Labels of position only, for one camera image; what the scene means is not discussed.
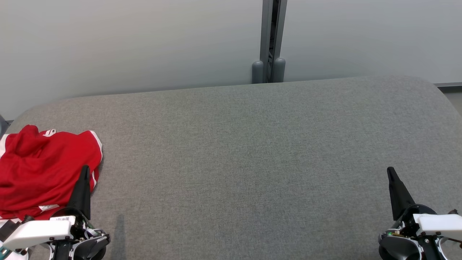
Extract red shirt with white sleeves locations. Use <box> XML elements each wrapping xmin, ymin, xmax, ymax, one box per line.
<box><xmin>0</xmin><ymin>125</ymin><xmax>103</xmax><ymax>221</ymax></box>

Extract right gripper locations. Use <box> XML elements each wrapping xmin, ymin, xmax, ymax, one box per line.
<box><xmin>378</xmin><ymin>166</ymin><xmax>462</xmax><ymax>260</ymax></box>

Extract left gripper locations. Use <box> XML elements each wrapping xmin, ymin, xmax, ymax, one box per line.
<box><xmin>2</xmin><ymin>165</ymin><xmax>111</xmax><ymax>260</ymax></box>

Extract grey metal partition post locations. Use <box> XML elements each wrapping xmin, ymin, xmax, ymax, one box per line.
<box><xmin>252</xmin><ymin>0</ymin><xmax>288</xmax><ymax>84</ymax></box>

